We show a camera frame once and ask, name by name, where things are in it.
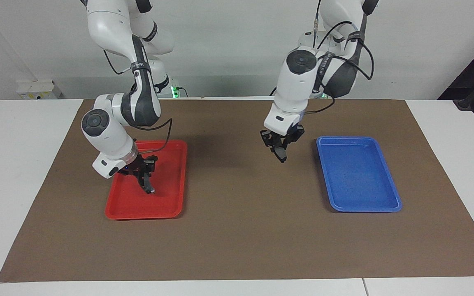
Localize red plastic tray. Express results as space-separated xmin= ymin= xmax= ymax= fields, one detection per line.
xmin=105 ymin=140 xmax=188 ymax=220

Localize blue plastic tray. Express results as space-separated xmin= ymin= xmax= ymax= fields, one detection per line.
xmin=316 ymin=136 xmax=402 ymax=213

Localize brown table mat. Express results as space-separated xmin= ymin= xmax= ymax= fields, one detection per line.
xmin=0 ymin=99 xmax=474 ymax=283

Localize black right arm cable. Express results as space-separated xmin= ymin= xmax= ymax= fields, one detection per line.
xmin=103 ymin=49 xmax=174 ymax=154

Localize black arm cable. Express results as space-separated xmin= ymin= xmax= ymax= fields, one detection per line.
xmin=313 ymin=0 xmax=374 ymax=114
xmin=103 ymin=49 xmax=174 ymax=154

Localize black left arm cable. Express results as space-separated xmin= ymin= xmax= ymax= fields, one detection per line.
xmin=313 ymin=0 xmax=374 ymax=114

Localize white wall socket box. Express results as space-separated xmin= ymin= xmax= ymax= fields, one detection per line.
xmin=16 ymin=80 xmax=63 ymax=100

